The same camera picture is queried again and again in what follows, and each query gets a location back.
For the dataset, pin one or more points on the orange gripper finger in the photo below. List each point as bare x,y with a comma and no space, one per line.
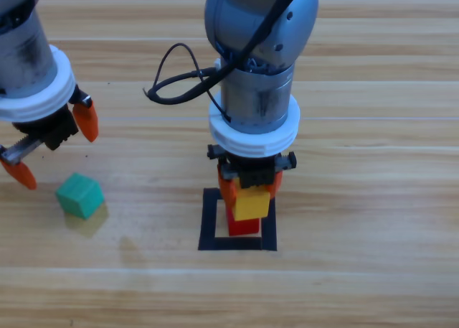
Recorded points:
276,182
87,121
21,173
227,189

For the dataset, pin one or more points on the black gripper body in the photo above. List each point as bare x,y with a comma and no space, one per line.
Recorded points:
54,130
254,170

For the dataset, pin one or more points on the yellow wooden block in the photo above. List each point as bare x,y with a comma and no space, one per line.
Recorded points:
251,206

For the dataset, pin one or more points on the red wooden block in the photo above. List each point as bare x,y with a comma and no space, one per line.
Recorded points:
244,227

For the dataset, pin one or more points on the green wooden block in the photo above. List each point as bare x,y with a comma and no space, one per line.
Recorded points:
79,197

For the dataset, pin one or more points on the black tape square outline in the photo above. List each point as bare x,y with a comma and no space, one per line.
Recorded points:
236,243

